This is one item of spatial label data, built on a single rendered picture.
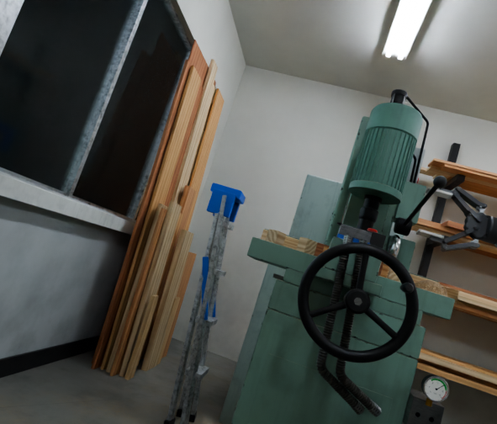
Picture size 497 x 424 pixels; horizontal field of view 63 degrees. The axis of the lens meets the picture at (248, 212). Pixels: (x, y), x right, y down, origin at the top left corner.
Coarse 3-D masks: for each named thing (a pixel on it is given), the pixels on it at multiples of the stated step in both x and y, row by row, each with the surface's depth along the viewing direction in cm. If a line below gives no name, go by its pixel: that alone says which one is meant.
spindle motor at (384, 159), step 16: (384, 112) 135; (400, 112) 133; (416, 112) 134; (368, 128) 139; (384, 128) 134; (400, 128) 132; (416, 128) 135; (368, 144) 137; (384, 144) 133; (400, 144) 132; (368, 160) 134; (384, 160) 132; (400, 160) 132; (352, 176) 139; (368, 176) 132; (384, 176) 130; (400, 176) 132; (352, 192) 140; (368, 192) 133; (384, 192) 130; (400, 192) 134
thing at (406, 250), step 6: (402, 240) 149; (408, 240) 149; (402, 246) 148; (408, 246) 148; (414, 246) 148; (402, 252) 148; (408, 252) 148; (402, 258) 148; (408, 258) 147; (408, 264) 147; (408, 270) 147
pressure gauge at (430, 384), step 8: (432, 376) 105; (424, 384) 105; (432, 384) 105; (440, 384) 105; (424, 392) 105; (432, 392) 105; (440, 392) 104; (448, 392) 104; (432, 400) 104; (440, 400) 104
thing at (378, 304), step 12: (288, 276) 121; (300, 276) 121; (312, 288) 120; (324, 288) 119; (348, 288) 118; (372, 300) 117; (384, 300) 116; (384, 312) 116; (396, 312) 115; (420, 312) 114
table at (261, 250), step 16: (256, 240) 125; (256, 256) 124; (272, 256) 123; (288, 256) 122; (304, 256) 122; (320, 272) 111; (368, 288) 108; (384, 288) 117; (416, 288) 116; (400, 304) 115; (432, 304) 114; (448, 304) 114
